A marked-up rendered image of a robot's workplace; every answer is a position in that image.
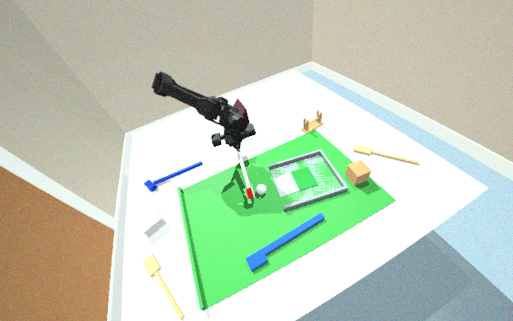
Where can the white golf ball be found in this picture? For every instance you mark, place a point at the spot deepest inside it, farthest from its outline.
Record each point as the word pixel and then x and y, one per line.
pixel 261 189

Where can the green flat mat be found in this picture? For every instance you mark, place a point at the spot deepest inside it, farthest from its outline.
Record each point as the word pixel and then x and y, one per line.
pixel 226 227

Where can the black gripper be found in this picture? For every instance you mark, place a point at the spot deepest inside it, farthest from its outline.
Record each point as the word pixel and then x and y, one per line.
pixel 216 137

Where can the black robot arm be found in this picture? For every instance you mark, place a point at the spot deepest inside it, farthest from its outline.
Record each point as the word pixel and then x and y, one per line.
pixel 209 107

